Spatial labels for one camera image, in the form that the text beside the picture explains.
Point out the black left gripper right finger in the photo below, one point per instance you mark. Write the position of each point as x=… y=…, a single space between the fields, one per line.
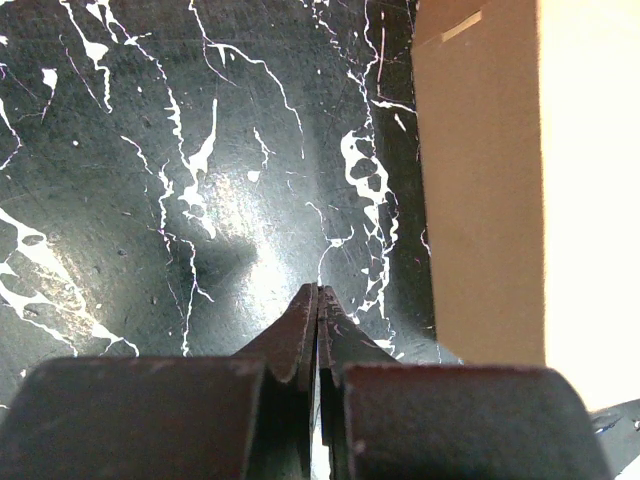
x=382 y=419

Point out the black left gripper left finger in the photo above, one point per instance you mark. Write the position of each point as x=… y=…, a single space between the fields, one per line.
x=243 y=416

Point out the brown cardboard box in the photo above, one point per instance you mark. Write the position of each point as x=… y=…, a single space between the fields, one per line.
x=528 y=116

